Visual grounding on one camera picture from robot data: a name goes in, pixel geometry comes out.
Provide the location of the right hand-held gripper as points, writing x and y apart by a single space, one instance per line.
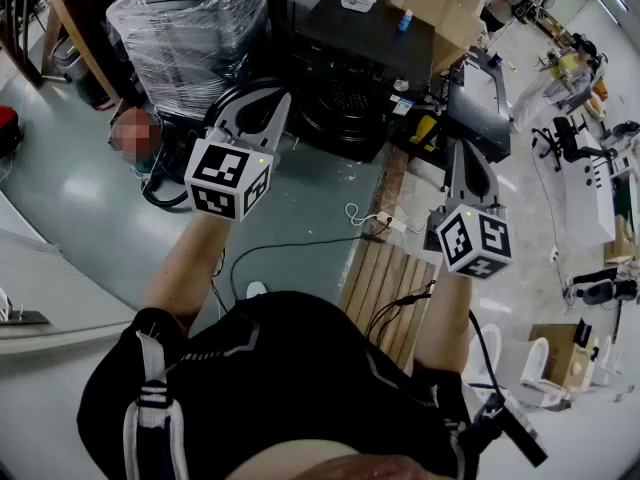
475 243

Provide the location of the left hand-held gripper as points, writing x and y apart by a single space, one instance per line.
227 175

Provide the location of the person's right forearm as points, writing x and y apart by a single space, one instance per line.
442 318

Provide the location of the person's left forearm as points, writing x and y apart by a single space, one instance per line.
190 268

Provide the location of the black washing machine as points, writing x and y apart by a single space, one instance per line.
360 43

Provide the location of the yellow plastic object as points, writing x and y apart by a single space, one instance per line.
425 130

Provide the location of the white power strip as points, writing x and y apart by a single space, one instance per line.
392 222

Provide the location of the black office chair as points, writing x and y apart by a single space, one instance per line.
565 138

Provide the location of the plastic-wrapped appliance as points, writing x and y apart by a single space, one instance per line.
185 43

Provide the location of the wooden slat platform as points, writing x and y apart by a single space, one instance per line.
380 288

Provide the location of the blue bottle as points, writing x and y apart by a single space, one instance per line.
405 20

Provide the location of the grey bin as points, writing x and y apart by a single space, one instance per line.
70 65

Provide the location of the wooden spiral staircase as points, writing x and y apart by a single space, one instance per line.
75 18

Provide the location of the red bag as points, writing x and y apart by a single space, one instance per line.
10 128

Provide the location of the person's black shirt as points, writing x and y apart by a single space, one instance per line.
300 368

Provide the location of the hip-worn control box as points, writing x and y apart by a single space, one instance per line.
520 438

